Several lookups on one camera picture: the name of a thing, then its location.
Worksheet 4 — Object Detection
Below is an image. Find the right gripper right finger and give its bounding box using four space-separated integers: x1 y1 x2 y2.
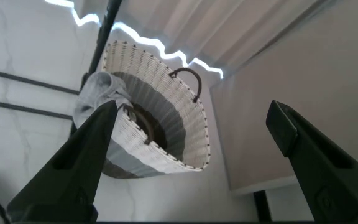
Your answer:
265 100 358 223

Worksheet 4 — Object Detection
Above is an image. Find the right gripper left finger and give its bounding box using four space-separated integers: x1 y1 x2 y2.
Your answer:
6 100 119 223

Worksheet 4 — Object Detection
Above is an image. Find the white laundry basket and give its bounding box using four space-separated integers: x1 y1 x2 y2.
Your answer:
101 40 211 179

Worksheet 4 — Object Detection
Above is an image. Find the pale grey garment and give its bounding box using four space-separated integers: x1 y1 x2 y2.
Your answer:
73 71 134 129

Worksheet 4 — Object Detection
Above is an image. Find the beige curtain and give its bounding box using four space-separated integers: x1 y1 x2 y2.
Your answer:
114 0 323 71

